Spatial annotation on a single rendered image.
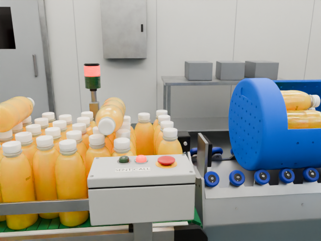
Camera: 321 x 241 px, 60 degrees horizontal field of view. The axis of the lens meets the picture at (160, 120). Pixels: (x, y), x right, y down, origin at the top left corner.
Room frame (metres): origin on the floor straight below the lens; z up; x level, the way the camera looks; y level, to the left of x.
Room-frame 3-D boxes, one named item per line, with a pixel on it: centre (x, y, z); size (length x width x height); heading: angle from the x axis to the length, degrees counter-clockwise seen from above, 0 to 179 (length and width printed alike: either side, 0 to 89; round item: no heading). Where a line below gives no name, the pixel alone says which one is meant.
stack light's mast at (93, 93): (1.14, 0.28, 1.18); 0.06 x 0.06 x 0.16
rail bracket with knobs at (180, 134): (1.02, -0.08, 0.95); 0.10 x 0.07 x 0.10; 6
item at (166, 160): (0.52, -0.01, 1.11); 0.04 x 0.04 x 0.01
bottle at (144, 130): (0.90, 0.06, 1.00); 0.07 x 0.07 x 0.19
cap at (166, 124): (0.80, -0.02, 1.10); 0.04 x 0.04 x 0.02
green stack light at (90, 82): (1.14, 0.28, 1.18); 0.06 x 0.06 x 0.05
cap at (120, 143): (0.64, 0.09, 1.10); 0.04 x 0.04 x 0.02
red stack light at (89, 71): (1.14, 0.28, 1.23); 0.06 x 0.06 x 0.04
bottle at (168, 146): (0.72, -0.03, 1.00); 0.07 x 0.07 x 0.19
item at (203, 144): (0.82, -0.14, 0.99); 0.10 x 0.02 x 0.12; 6
